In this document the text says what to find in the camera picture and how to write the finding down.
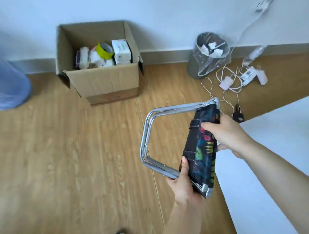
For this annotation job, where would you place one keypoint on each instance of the person's right hand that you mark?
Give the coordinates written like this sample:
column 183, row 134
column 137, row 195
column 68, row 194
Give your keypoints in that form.
column 229, row 135

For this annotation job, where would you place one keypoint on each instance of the person's left hand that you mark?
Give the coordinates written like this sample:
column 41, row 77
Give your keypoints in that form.
column 184, row 186

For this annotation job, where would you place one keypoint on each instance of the person's left thumb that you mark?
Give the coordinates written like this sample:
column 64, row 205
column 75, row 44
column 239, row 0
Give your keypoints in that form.
column 185, row 166

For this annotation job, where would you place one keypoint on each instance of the person's right thumb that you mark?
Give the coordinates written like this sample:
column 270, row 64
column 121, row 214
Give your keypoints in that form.
column 222, row 147

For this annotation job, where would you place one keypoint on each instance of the folding stool with patterned fabric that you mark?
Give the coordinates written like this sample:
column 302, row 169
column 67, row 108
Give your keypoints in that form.
column 201, row 154

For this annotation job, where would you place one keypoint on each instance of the person's left forearm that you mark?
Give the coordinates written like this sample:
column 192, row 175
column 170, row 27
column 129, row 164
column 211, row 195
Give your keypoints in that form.
column 184, row 217

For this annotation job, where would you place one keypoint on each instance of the person's right forearm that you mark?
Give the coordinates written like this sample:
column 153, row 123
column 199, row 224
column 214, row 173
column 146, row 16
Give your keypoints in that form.
column 275, row 168

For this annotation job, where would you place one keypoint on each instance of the black small device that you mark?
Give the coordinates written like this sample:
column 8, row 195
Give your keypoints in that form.
column 238, row 116

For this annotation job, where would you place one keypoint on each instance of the pinkish white charger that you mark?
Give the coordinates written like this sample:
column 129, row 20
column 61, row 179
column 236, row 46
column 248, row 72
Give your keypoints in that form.
column 226, row 83

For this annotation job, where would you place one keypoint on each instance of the white power strip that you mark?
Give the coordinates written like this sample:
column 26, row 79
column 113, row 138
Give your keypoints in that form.
column 248, row 75

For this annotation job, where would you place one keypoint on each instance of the white charger block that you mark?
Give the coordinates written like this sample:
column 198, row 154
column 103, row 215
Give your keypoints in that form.
column 262, row 77

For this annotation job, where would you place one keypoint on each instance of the grey trash bin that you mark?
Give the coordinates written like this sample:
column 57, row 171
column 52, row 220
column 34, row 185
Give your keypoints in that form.
column 193, row 67

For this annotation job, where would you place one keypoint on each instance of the clear plastic bin liner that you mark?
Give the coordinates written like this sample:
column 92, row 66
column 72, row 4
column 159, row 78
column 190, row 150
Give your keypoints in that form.
column 210, row 61

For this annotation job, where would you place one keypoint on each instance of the white paper scraps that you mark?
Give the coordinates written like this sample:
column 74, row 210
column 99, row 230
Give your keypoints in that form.
column 213, row 48

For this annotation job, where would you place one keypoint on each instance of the open cardboard box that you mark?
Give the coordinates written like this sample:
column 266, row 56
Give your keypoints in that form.
column 106, row 79

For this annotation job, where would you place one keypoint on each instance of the white carton box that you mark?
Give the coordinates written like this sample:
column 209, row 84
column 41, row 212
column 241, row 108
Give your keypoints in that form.
column 121, row 51

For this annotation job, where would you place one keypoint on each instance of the yellow tape roll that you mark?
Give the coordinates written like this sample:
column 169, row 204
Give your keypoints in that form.
column 105, row 51

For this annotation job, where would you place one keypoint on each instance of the white plastic wrapped items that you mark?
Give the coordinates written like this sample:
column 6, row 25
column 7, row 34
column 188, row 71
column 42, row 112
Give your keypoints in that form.
column 93, row 59

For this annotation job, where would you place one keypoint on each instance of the blue water jug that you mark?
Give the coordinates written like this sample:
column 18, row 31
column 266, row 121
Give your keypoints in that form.
column 12, row 84

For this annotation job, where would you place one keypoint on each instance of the white wall plug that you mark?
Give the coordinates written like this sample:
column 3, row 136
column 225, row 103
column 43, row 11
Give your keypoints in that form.
column 263, row 5

